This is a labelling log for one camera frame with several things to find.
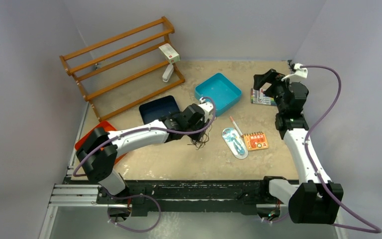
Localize orange white pen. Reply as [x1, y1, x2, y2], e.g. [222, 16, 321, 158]
[229, 116, 243, 137]

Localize teal square tray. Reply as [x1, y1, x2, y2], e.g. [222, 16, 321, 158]
[194, 73, 242, 117]

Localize aluminium frame rails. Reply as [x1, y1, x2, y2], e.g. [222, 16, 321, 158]
[38, 105, 126, 239]

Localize toothbrush blister pack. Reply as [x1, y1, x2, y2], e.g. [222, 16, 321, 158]
[222, 127, 249, 160]

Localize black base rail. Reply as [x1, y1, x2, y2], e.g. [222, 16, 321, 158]
[97, 179, 278, 217]

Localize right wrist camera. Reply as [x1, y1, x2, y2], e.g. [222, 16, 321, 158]
[281, 63, 308, 82]

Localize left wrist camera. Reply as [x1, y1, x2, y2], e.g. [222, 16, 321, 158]
[198, 101, 215, 118]

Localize cable bundle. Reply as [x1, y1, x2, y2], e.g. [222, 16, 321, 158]
[188, 130, 211, 150]

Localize marker pen set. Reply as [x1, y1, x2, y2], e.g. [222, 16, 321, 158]
[251, 89, 276, 106]

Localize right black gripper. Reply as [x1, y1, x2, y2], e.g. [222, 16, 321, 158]
[254, 69, 299, 113]

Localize white cardboard box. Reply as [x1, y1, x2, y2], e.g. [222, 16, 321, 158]
[159, 43, 181, 64]

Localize orange small notebook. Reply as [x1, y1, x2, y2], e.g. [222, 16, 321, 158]
[243, 131, 269, 151]

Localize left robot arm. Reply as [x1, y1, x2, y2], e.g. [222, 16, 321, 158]
[72, 102, 215, 204]

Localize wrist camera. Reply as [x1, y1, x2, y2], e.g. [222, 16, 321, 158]
[198, 101, 215, 118]
[281, 63, 308, 82]

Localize dark blue square tray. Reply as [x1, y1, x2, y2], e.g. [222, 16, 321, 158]
[139, 95, 180, 124]

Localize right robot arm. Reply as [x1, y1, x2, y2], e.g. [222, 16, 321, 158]
[253, 69, 344, 225]

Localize wooden shelf rack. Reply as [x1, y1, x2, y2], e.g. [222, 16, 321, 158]
[59, 16, 186, 121]

